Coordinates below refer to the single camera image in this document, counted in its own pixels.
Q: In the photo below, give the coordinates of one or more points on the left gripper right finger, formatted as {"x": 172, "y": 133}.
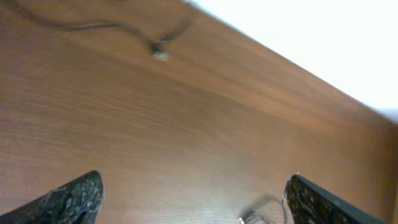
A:
{"x": 310, "y": 203}

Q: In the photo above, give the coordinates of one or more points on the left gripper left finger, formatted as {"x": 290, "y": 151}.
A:
{"x": 77, "y": 202}

